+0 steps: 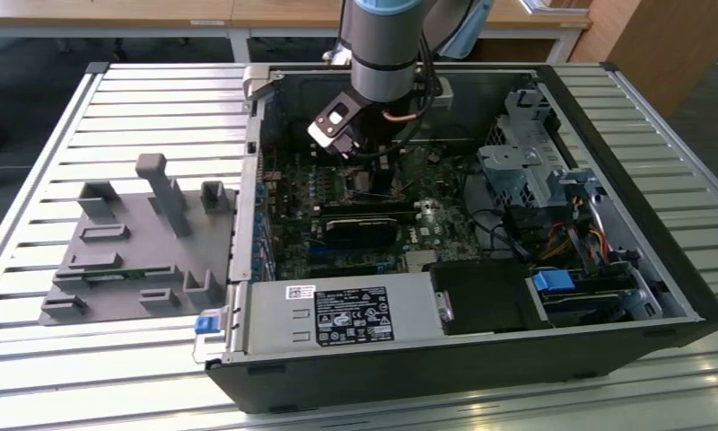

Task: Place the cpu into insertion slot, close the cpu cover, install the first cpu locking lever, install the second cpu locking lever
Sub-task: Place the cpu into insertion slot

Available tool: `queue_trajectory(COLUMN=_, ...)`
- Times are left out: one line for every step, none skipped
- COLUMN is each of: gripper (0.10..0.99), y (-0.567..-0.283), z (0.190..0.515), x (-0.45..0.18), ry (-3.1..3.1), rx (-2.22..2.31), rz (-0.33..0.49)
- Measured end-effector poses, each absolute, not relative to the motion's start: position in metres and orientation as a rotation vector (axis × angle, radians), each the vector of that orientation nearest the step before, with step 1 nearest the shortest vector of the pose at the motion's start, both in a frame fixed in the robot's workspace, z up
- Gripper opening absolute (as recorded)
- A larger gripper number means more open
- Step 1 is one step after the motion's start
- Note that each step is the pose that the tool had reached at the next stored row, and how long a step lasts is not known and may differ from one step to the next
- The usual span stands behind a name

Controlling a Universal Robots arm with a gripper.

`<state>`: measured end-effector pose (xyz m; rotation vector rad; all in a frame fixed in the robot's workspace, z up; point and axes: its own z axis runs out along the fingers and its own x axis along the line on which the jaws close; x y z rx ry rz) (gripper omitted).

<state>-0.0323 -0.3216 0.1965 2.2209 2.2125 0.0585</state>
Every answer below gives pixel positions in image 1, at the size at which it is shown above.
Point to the green motherboard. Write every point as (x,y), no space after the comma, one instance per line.
(438,211)

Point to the grey blue plastic bracket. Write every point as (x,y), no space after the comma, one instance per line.
(575,177)

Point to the wooden cabinet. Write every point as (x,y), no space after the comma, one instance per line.
(664,45)

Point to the black graphics card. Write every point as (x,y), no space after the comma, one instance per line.
(362,233)

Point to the green RAM stick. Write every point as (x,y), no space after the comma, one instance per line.
(132,274)

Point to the silver metal drive cage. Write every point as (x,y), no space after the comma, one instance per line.
(509,166)

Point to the black PC case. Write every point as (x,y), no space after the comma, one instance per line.
(395,386)

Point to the black plastic shroud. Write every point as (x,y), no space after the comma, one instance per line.
(485,296)

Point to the grey parts rack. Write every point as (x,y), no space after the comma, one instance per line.
(138,269)

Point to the blue disk carrier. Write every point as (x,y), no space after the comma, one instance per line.
(553,282)

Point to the small silver heatsink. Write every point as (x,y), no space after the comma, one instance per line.
(422,259)

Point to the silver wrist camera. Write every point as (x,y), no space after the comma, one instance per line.
(335,119)

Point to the CPU socket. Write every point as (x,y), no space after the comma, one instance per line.
(348,179)

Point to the metal disk bay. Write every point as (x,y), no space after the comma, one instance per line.
(635,301)

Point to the blue case latch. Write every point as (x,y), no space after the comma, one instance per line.
(208,325)

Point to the silver power supply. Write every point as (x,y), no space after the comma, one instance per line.
(275,314)

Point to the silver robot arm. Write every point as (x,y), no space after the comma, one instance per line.
(383,58)

